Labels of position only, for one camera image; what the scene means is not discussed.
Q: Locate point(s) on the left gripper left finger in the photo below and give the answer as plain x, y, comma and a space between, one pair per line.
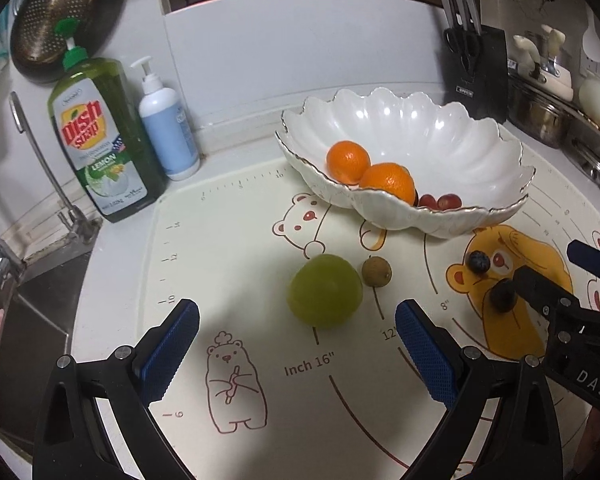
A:
163, 347

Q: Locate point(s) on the green dish soap bottle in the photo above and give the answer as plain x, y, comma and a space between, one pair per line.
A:
100, 131

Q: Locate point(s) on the white blue pump bottle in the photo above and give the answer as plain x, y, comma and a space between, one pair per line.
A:
166, 123

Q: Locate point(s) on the brown longan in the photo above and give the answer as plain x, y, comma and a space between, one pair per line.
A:
376, 272

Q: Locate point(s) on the person's right hand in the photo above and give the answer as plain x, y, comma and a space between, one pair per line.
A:
586, 464

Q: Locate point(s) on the green apple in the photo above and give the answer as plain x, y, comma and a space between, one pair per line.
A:
325, 292

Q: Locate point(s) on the hanging metal strainer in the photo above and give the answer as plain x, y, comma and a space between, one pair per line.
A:
37, 49

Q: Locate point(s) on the white scalloped bowl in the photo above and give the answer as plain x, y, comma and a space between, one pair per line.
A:
444, 149

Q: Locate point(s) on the cream bear baking mat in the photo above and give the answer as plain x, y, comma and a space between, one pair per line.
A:
262, 395

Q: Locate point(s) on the large orange mandarin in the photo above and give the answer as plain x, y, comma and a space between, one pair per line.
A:
391, 178

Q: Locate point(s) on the dark plum grape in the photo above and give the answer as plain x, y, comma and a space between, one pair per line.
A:
503, 296

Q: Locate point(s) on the black knife block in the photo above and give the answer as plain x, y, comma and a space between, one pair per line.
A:
474, 70

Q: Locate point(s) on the white rice paddle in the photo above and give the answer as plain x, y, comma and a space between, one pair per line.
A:
590, 39

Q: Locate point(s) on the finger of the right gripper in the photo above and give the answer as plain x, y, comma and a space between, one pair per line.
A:
584, 256
543, 295

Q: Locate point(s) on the small orange in bowl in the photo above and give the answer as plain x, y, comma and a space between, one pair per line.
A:
347, 162

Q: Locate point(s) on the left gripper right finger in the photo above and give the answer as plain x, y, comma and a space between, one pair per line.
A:
425, 344

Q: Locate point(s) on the chrome kitchen faucet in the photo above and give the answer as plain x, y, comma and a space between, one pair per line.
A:
37, 212

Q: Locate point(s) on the cream saucepan stack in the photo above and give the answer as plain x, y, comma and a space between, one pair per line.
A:
544, 72

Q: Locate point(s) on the steel pot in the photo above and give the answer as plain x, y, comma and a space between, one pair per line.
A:
536, 115

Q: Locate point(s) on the blueberry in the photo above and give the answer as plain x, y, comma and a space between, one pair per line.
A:
478, 262

